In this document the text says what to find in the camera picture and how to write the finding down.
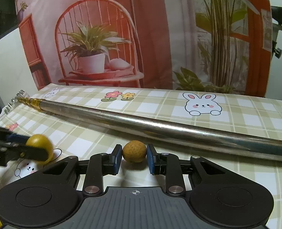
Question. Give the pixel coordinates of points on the black exercise bike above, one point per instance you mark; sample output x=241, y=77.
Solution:
x=276, y=13

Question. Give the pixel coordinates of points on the brown longan fruit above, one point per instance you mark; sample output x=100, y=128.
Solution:
x=134, y=151

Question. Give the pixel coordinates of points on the printed room backdrop cloth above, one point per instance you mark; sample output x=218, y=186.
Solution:
x=220, y=46

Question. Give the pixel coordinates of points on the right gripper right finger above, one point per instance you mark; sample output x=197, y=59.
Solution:
x=168, y=165

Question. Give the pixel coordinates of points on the yellow-green plum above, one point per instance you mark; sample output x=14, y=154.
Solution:
x=41, y=141

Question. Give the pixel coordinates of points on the telescopic metal pole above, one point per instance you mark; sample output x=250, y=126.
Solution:
x=206, y=139

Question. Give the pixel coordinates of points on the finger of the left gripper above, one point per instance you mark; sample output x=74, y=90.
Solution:
x=16, y=151
x=17, y=138

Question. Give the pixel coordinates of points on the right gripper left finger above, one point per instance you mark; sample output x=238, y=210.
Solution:
x=99, y=166

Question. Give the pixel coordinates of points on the checkered bunny tablecloth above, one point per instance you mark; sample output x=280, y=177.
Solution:
x=240, y=133

